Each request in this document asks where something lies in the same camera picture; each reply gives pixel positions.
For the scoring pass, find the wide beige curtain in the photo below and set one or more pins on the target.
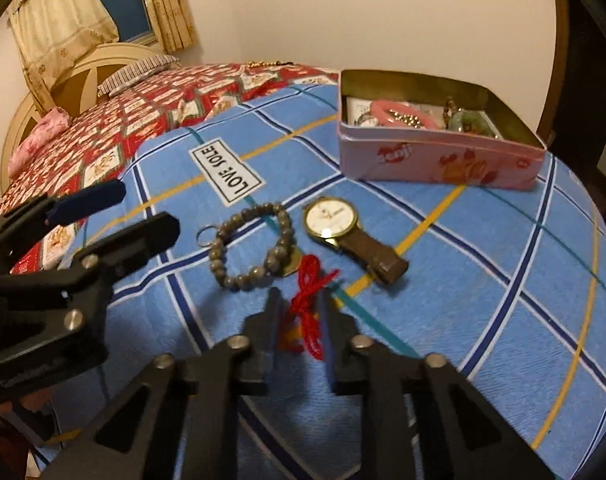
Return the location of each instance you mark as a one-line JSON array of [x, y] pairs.
[[58, 20]]

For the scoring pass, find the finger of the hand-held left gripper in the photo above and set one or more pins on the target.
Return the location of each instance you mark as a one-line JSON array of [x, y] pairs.
[[133, 245], [88, 202]]

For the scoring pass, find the cream wooden headboard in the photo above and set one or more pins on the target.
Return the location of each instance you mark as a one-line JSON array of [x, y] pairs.
[[83, 67]]

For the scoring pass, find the window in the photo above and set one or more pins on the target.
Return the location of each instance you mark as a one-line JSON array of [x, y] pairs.
[[128, 0]]

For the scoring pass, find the narrow beige curtain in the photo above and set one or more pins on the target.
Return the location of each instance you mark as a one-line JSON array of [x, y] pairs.
[[168, 5]]

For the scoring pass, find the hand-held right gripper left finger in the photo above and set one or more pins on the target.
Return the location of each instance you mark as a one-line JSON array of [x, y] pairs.
[[270, 330]]

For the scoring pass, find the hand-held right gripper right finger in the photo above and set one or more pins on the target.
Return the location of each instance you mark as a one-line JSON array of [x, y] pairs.
[[330, 340]]

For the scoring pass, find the red printed bedsheet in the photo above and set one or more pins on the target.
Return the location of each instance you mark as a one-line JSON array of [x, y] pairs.
[[108, 125]]

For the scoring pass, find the pink pillow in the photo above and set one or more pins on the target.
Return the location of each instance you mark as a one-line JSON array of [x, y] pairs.
[[38, 140]]

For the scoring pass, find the small round watch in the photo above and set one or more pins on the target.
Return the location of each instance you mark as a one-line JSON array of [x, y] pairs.
[[365, 119]]

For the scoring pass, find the pink bangle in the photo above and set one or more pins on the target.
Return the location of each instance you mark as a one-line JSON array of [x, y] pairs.
[[383, 106]]

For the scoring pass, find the green jade bangle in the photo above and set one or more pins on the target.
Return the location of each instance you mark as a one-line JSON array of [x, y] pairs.
[[465, 119]]

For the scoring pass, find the pink tin box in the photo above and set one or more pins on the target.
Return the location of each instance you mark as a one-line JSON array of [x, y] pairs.
[[408, 160]]

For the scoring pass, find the striped pillow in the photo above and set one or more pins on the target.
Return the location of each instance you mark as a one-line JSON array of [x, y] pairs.
[[138, 72]]

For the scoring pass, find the printed paper card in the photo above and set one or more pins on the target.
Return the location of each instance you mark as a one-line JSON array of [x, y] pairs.
[[355, 105]]

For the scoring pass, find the gold round pendant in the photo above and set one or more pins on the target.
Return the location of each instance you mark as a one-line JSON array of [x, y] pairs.
[[294, 262]]

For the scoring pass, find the wooden door frame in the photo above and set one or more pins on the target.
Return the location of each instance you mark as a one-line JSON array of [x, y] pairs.
[[558, 60]]

